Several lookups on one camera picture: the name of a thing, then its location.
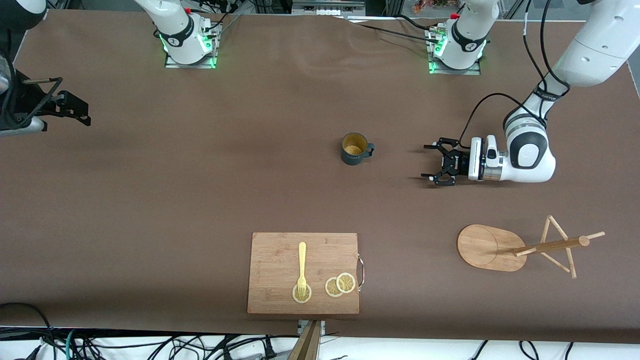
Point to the teal cup with yellow inside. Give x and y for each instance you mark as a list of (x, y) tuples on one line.
[(352, 159)]

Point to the wooden post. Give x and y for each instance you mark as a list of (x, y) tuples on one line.
[(307, 345)]

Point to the wooden cutting board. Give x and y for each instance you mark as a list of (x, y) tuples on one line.
[(275, 270)]

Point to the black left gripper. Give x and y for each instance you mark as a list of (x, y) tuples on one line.
[(459, 163)]

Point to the orange red decoration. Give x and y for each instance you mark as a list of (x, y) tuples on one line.
[(425, 6)]

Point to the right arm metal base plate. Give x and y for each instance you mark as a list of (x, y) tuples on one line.
[(190, 65)]

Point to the lemon slice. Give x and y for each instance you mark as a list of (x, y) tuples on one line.
[(306, 296), (345, 282), (330, 288)]

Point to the wooden cup rack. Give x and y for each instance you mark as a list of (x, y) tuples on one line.
[(487, 247)]

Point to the black power plug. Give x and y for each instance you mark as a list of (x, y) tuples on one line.
[(270, 350)]

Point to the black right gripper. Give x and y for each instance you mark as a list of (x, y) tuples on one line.
[(22, 103)]

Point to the metal clamp bracket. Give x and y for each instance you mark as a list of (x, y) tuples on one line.
[(322, 326)]

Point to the yellow plastic fork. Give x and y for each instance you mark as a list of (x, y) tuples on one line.
[(302, 260)]

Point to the grey power strip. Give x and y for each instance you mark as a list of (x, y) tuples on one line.
[(325, 9)]

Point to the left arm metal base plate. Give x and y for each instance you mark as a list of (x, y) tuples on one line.
[(455, 72)]

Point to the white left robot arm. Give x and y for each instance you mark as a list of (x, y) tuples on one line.
[(530, 150)]

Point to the brown table cover mat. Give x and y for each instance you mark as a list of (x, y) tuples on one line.
[(320, 100)]

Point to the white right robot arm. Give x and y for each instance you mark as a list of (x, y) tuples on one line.
[(177, 35)]

